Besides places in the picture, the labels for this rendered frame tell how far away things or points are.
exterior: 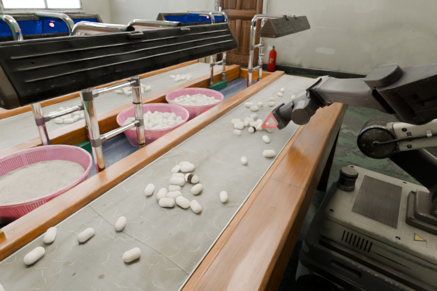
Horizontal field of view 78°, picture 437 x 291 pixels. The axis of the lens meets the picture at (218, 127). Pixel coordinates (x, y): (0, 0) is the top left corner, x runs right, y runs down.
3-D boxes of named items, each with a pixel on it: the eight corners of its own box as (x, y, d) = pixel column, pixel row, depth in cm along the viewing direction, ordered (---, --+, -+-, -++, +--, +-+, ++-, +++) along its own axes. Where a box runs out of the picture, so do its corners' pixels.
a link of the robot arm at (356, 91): (448, 107, 44) (407, 58, 43) (420, 130, 45) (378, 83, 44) (338, 95, 87) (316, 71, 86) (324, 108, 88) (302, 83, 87)
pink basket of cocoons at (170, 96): (232, 112, 134) (233, 93, 130) (203, 131, 113) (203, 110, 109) (188, 102, 146) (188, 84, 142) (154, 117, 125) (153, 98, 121)
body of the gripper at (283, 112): (270, 113, 90) (289, 102, 86) (279, 104, 98) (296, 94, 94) (280, 129, 90) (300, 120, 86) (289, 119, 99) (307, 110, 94)
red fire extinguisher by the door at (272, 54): (276, 71, 528) (278, 44, 508) (273, 72, 513) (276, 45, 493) (268, 69, 533) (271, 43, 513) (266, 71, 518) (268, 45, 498)
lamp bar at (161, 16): (225, 23, 183) (225, 12, 180) (166, 29, 133) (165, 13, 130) (215, 23, 187) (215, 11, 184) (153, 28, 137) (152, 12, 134)
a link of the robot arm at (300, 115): (339, 95, 85) (320, 75, 84) (337, 112, 76) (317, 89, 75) (307, 115, 92) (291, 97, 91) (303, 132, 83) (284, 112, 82)
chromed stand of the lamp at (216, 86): (226, 86, 176) (229, 11, 157) (211, 93, 160) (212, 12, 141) (201, 82, 184) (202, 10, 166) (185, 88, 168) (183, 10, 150)
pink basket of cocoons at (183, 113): (196, 126, 117) (195, 105, 114) (179, 157, 93) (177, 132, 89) (136, 121, 121) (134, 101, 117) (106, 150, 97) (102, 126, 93)
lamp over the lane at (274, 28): (310, 29, 159) (312, 15, 156) (276, 38, 109) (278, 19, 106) (296, 28, 162) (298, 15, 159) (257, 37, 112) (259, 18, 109)
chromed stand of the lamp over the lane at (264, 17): (287, 97, 158) (298, 14, 140) (276, 107, 142) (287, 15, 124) (257, 91, 167) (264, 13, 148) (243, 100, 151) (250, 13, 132)
